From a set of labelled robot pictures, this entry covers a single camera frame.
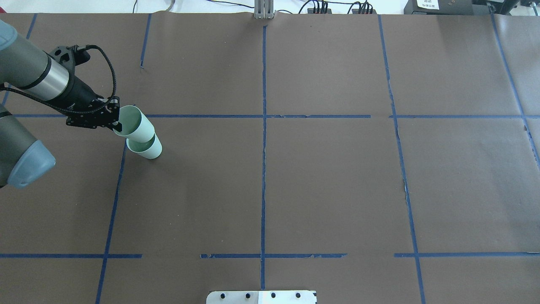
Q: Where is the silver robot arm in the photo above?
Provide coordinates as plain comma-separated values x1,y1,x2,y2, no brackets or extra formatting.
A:
0,22,123,188

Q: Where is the aluminium frame post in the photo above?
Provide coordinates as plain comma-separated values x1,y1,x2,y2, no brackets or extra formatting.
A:
254,0,275,19

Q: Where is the black power strip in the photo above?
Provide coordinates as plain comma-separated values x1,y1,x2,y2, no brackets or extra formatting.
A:
307,5,332,15
350,5,377,15

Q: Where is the pale green cup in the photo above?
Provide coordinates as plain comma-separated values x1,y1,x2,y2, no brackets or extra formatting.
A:
113,105,156,143
127,133,163,160

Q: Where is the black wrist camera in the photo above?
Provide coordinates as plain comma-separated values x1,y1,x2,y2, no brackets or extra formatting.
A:
48,45,91,69

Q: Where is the white mount base plate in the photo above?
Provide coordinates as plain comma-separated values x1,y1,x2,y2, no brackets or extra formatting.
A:
206,290,318,304

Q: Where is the brown paper table cover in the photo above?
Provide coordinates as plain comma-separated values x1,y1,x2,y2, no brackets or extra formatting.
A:
1,12,539,304

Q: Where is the black computer box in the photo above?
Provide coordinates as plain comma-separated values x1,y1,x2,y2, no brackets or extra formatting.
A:
403,0,491,16

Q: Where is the black power strip right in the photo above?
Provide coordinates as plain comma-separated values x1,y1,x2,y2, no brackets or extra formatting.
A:
350,5,377,15

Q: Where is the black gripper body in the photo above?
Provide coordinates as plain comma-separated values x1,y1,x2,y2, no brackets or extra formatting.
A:
54,76,105,115

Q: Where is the black power strip left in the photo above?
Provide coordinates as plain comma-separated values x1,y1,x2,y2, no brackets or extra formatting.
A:
307,5,332,15

